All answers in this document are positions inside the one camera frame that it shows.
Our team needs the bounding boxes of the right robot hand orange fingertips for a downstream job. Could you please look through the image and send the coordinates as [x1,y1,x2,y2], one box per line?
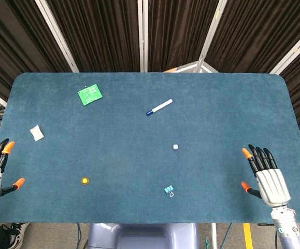
[241,144,292,208]

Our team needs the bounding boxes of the lavender robot base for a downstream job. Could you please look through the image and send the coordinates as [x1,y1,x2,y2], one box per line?
[83,223,200,249]

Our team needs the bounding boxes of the white marker blue cap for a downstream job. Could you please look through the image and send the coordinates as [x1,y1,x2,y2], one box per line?
[146,98,174,117]

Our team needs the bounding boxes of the black and white sneaker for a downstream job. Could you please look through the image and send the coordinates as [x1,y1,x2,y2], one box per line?
[1,222,30,249]

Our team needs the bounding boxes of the small white paper packet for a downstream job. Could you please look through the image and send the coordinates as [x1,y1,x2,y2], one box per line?
[30,124,45,142]

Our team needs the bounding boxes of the green foil packet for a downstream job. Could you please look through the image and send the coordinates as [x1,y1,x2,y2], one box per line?
[77,84,104,106]

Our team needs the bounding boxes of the white table leg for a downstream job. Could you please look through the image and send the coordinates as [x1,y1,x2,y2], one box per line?
[211,223,218,249]

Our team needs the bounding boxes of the blue felt table mat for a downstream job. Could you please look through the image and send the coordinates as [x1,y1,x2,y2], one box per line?
[0,72,300,225]

